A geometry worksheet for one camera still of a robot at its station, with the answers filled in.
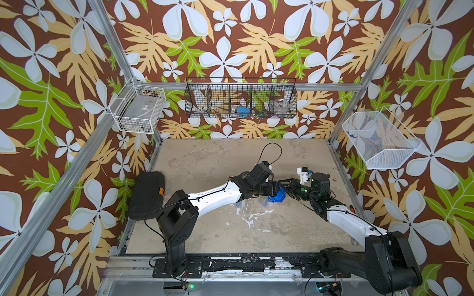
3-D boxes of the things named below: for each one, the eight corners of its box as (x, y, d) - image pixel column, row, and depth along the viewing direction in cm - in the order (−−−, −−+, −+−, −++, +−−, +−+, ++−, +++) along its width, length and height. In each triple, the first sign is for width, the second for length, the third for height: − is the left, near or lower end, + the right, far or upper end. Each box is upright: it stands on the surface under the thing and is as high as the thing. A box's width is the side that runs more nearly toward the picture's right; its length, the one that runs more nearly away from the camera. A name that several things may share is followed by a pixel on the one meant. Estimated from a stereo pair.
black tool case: (124, 221, 88) (117, 215, 83) (141, 178, 104) (135, 171, 98) (157, 221, 89) (152, 215, 83) (169, 179, 104) (165, 171, 98)
